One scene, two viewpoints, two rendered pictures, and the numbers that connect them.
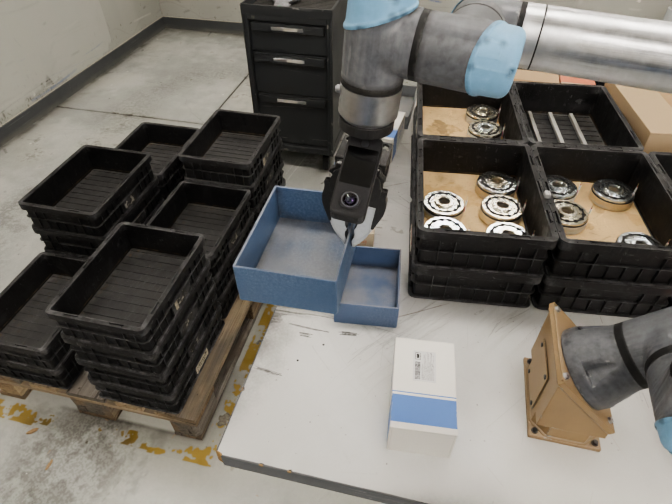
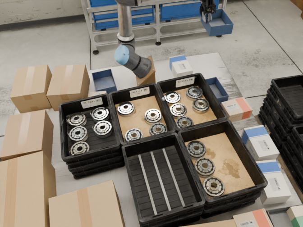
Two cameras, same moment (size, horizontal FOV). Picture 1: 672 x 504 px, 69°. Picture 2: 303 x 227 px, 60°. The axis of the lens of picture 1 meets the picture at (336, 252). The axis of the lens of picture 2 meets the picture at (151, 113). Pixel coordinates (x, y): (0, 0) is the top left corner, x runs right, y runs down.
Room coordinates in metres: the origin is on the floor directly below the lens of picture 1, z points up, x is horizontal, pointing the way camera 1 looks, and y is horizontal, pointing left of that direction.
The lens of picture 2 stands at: (1.88, -0.91, 2.04)
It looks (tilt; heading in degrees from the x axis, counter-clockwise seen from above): 50 degrees down; 161
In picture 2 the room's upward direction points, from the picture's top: 4 degrees counter-clockwise
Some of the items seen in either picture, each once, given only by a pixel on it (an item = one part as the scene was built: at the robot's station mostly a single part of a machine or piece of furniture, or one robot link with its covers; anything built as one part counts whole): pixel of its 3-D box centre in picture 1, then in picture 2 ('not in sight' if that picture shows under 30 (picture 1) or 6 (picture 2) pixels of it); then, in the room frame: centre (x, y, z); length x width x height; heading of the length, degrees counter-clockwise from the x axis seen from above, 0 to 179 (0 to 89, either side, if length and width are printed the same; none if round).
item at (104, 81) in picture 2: not in sight; (104, 82); (0.41, -0.74, 0.74); 0.20 x 0.15 x 0.07; 174
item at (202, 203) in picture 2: (569, 115); (160, 173); (1.33, -0.70, 0.92); 0.40 x 0.30 x 0.02; 173
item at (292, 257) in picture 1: (303, 245); (216, 22); (0.56, 0.05, 1.10); 0.20 x 0.15 x 0.07; 168
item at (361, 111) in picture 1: (366, 100); not in sight; (0.57, -0.04, 1.34); 0.08 x 0.08 x 0.05
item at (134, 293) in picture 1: (150, 318); (291, 113); (1.01, 0.61, 0.37); 0.40 x 0.30 x 0.45; 167
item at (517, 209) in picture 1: (502, 207); (178, 109); (0.97, -0.42, 0.86); 0.10 x 0.10 x 0.01
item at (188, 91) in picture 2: (444, 230); (194, 92); (0.88, -0.26, 0.86); 0.10 x 0.10 x 0.01
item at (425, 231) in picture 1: (478, 186); (189, 100); (0.97, -0.35, 0.92); 0.40 x 0.30 x 0.02; 173
